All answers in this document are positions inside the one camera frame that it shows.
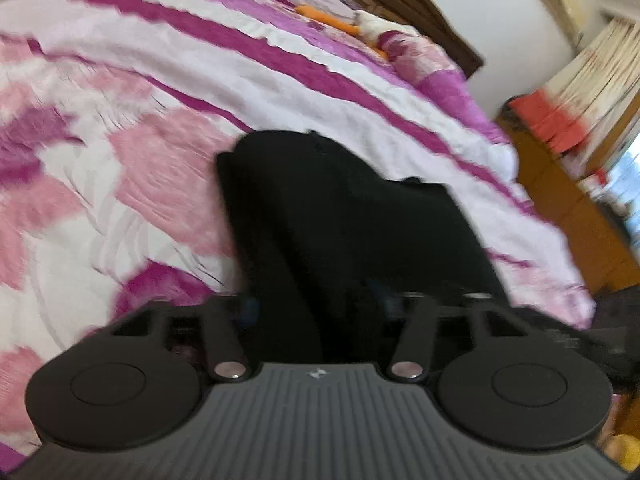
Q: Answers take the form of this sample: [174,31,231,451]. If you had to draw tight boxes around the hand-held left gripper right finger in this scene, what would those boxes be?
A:
[371,285,532,384]

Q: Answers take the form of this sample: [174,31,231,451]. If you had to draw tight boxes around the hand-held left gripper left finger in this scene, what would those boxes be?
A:
[107,294,262,384]

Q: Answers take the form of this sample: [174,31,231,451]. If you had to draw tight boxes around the black garment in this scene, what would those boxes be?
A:
[215,130,512,366]

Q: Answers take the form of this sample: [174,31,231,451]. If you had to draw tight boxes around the wooden cabinet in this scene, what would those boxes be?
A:
[494,110,640,292]

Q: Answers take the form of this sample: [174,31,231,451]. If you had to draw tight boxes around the purple floral quilt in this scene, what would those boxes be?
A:
[0,0,598,467]

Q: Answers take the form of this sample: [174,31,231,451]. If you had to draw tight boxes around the yellow object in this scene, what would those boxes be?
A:
[599,432,640,472]

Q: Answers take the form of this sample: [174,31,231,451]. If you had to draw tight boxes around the red cloth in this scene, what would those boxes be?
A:
[507,90,592,157]

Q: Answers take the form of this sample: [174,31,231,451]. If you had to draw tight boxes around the folded pink floral blanket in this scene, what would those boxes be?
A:
[375,30,512,147]

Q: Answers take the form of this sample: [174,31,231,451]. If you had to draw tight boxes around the white plush toy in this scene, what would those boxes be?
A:
[352,10,417,44]

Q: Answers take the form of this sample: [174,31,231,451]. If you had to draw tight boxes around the patterned curtain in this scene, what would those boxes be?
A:
[515,0,640,177]

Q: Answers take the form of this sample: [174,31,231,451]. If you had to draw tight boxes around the dark wooden headboard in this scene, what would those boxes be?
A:
[140,0,486,79]

